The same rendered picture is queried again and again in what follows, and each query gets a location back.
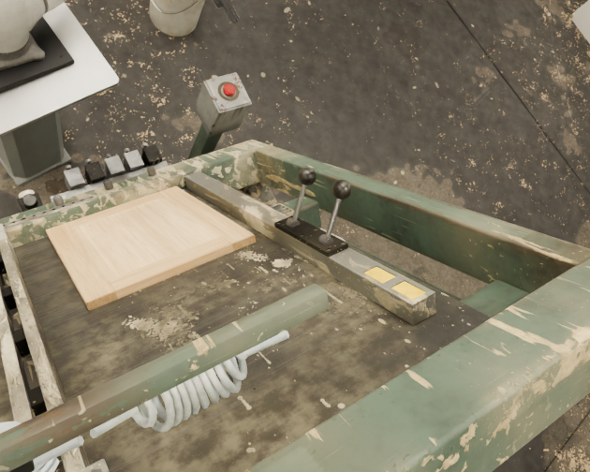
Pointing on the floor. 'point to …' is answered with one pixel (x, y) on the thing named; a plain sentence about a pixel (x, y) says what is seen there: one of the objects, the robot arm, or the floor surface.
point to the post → (203, 143)
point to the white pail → (175, 15)
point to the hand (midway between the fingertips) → (227, 5)
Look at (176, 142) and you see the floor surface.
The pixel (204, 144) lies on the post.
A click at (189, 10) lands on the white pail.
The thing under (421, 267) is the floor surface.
